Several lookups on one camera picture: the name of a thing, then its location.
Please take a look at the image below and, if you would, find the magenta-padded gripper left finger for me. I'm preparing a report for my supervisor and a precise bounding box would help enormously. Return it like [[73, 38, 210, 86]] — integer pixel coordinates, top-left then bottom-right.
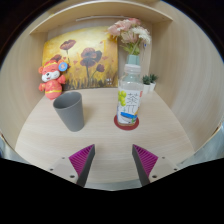
[[46, 143, 97, 188]]

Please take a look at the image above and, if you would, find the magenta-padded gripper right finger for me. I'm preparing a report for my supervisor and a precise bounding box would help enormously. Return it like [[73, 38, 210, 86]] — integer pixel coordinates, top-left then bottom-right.
[[131, 143, 181, 187]]

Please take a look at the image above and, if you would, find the clear plastic drink bottle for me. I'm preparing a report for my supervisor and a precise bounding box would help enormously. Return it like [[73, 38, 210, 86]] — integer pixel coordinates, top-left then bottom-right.
[[116, 63, 145, 127]]

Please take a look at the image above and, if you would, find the grey plastic cup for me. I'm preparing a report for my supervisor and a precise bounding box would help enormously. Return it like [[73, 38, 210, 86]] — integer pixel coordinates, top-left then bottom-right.
[[52, 91, 86, 133]]

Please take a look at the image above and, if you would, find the flat round red coaster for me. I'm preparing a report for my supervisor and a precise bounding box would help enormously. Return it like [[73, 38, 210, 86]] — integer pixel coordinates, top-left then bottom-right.
[[113, 113, 141, 132]]

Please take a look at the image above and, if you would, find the small potted green plant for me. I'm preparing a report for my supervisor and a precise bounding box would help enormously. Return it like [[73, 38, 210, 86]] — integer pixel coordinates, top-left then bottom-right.
[[148, 73, 160, 93], [141, 74, 152, 95]]

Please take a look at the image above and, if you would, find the red plush toy figure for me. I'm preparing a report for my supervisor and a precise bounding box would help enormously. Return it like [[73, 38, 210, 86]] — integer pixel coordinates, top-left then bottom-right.
[[37, 58, 70, 101]]

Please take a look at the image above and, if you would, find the teal faceted vase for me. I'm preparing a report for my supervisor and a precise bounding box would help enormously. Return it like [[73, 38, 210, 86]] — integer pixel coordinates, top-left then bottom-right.
[[125, 53, 142, 67]]

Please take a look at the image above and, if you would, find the yellow poppy flower painting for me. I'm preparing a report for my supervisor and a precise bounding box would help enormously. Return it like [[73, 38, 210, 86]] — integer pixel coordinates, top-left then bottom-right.
[[41, 26, 120, 92]]

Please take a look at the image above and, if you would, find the pink and white flower bouquet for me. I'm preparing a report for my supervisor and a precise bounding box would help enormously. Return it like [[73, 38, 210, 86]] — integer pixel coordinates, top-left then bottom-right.
[[106, 17, 152, 56]]

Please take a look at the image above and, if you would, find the slim grey light bar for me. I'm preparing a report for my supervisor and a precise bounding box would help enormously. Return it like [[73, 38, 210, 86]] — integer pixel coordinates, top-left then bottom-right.
[[75, 14, 130, 23]]

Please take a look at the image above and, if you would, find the wooden shelf unit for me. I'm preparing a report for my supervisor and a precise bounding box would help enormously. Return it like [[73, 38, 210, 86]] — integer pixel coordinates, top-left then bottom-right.
[[28, 0, 175, 36]]

